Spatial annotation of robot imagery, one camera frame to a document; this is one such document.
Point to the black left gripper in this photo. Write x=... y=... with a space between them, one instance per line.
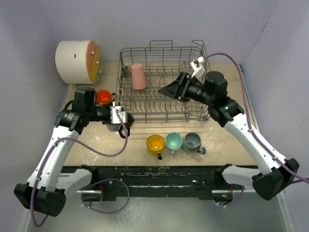
x=108 y=109

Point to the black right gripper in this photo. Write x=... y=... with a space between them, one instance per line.
x=178 y=88

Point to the black ceramic mug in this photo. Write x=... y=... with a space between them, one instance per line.
x=118 y=128

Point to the yellow ceramic mug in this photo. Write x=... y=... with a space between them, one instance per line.
x=155 y=145

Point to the orange ceramic mug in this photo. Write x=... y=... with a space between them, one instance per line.
x=105 y=98

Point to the pink plastic tumbler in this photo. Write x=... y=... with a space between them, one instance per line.
x=138 y=77

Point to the sage green ceramic mug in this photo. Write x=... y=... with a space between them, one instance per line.
x=174 y=141

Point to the grey blue round mug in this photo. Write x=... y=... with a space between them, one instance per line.
x=192 y=144

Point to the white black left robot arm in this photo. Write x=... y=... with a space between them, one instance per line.
x=44 y=192

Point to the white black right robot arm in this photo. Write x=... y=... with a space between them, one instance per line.
x=273 y=172

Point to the white round drawer cabinet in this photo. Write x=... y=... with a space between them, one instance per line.
x=78 y=62

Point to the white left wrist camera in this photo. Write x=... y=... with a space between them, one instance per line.
x=118 y=115

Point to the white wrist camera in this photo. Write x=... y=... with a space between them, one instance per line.
x=198 y=67
x=118 y=115

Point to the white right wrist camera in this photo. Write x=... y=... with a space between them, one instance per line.
x=198 y=67

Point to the grey wire dish rack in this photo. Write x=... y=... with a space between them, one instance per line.
x=162 y=63

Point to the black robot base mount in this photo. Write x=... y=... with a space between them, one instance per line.
x=202 y=182

